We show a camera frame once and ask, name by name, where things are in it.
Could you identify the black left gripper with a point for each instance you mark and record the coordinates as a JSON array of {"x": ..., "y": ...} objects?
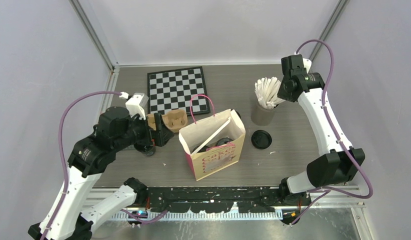
[{"x": 160, "y": 136}]

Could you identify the stack of black lids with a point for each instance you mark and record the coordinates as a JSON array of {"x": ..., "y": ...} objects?
[{"x": 261, "y": 139}]

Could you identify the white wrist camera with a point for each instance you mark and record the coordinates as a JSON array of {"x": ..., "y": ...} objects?
[
  {"x": 307, "y": 64},
  {"x": 137, "y": 105}
]

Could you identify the black white chessboard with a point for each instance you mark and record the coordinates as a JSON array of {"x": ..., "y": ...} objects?
[{"x": 177, "y": 89}]

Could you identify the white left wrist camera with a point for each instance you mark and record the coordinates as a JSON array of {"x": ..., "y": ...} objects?
[{"x": 137, "y": 105}]

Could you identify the black coffee cup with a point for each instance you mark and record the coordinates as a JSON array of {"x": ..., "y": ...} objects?
[
  {"x": 225, "y": 141},
  {"x": 204, "y": 149},
  {"x": 148, "y": 151}
]

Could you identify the pink paper bag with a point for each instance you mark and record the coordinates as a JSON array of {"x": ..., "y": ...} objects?
[{"x": 204, "y": 164}]

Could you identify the white paper straw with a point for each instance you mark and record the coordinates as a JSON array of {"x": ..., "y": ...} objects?
[{"x": 213, "y": 136}]

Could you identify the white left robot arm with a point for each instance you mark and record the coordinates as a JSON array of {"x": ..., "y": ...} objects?
[{"x": 115, "y": 131}]

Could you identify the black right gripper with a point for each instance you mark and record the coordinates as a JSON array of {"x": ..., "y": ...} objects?
[{"x": 282, "y": 94}]

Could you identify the cup of white paper straws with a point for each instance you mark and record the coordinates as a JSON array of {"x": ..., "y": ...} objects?
[{"x": 267, "y": 100}]

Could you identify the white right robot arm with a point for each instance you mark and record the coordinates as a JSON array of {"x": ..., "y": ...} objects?
[{"x": 333, "y": 166}]

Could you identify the brown cardboard cup carrier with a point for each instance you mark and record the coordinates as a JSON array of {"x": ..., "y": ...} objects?
[{"x": 174, "y": 119}]

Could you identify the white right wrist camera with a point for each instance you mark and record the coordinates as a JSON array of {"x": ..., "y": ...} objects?
[{"x": 307, "y": 64}]

